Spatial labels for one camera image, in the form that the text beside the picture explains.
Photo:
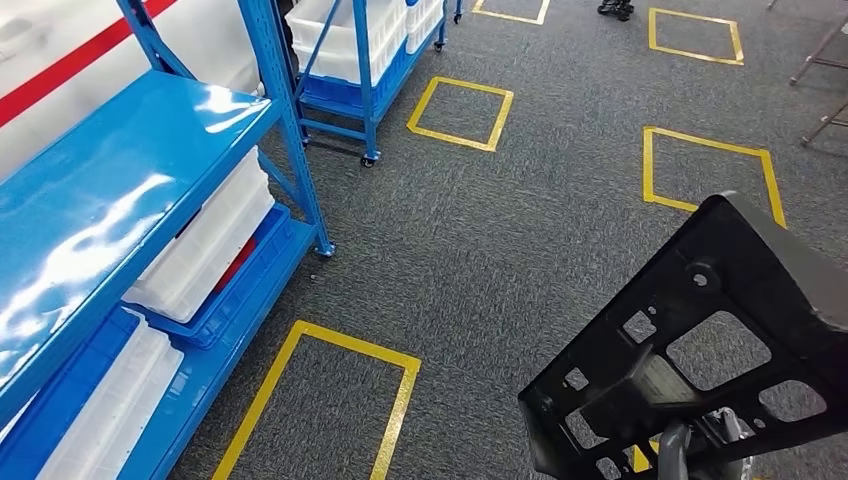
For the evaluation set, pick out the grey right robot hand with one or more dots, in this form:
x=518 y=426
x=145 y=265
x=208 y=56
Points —
x=674 y=457

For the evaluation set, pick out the black plastic frame part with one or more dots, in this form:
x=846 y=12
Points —
x=795 y=298

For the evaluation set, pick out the blue metal shelf rack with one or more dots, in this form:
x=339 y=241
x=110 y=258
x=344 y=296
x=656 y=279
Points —
x=458 y=10
x=364 y=79
x=99 y=166

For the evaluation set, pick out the blue plastic bin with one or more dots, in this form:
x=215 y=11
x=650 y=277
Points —
x=391 y=79
x=258 y=278
x=60 y=397

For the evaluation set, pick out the black wheeled base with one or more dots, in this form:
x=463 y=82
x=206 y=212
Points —
x=616 y=8

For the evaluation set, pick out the red item in bin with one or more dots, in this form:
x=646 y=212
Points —
x=235 y=265

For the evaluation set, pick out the white car red stripe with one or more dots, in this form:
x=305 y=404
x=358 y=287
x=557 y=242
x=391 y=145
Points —
x=205 y=46

